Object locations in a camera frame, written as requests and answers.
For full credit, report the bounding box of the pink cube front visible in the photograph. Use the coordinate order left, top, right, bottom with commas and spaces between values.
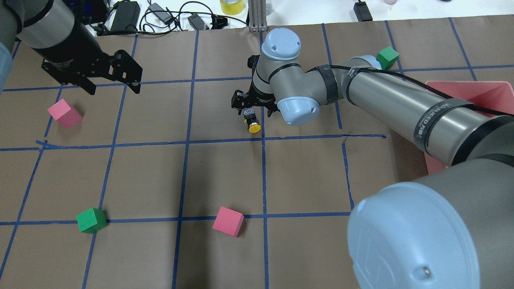
47, 99, 83, 129

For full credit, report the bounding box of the pink plastic bin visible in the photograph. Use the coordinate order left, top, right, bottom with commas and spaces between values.
425, 81, 513, 174

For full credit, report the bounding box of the pink cube near base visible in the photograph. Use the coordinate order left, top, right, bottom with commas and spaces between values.
212, 207, 244, 238

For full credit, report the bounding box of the aluminium frame post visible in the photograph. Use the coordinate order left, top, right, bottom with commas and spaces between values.
247, 0, 268, 32

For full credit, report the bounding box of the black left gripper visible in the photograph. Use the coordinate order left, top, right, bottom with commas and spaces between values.
42, 50, 143, 96

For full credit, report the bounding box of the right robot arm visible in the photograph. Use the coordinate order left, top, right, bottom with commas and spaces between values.
231, 28, 514, 289

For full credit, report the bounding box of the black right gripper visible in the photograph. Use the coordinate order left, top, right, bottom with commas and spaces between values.
231, 82, 278, 117

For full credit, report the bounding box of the green cube far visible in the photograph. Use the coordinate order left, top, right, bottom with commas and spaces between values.
76, 208, 108, 234

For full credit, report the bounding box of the green cube near bin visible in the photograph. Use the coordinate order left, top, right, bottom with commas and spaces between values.
375, 46, 400, 71

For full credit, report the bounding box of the large black power brick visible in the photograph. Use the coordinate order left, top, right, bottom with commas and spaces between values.
110, 0, 140, 33

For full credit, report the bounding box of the black power adapter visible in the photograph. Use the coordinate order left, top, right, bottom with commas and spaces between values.
353, 0, 373, 22

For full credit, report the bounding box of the yellow tape roll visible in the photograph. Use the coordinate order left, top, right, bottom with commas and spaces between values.
220, 0, 245, 15

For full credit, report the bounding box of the yellow push button switch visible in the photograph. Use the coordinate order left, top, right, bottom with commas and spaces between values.
243, 108, 262, 134

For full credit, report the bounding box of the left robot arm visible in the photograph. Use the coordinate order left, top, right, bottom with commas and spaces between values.
0, 0, 143, 95

